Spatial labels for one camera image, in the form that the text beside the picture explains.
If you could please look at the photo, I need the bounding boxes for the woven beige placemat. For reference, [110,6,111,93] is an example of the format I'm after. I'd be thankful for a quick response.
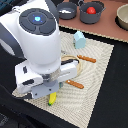
[11,30,115,128]

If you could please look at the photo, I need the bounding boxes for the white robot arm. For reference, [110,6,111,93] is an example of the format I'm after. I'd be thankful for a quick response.
[0,0,78,99]

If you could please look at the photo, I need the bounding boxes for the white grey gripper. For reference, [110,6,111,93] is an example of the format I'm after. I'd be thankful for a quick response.
[15,59,79,99]

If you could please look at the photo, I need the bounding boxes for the fork with wooden handle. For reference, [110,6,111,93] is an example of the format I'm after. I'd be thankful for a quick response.
[65,80,84,89]

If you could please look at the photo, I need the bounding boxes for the yellow toy banana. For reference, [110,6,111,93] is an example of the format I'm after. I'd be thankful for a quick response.
[48,92,57,106]

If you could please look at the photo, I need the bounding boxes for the grey pot with lid handles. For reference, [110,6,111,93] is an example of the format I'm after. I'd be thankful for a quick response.
[78,0,106,24]

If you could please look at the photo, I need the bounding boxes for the grey saucepan with handle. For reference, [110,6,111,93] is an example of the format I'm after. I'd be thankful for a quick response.
[57,2,77,20]

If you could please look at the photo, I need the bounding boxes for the round beige plate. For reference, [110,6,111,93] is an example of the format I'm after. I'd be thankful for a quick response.
[61,55,83,76]

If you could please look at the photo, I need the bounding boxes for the knife with wooden handle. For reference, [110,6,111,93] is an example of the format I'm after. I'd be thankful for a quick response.
[61,49,97,64]

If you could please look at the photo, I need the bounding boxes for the red toy tomato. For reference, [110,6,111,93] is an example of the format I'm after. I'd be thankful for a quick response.
[86,7,96,14]

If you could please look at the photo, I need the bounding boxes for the beige bowl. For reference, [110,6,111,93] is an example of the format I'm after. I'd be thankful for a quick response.
[117,4,128,30]

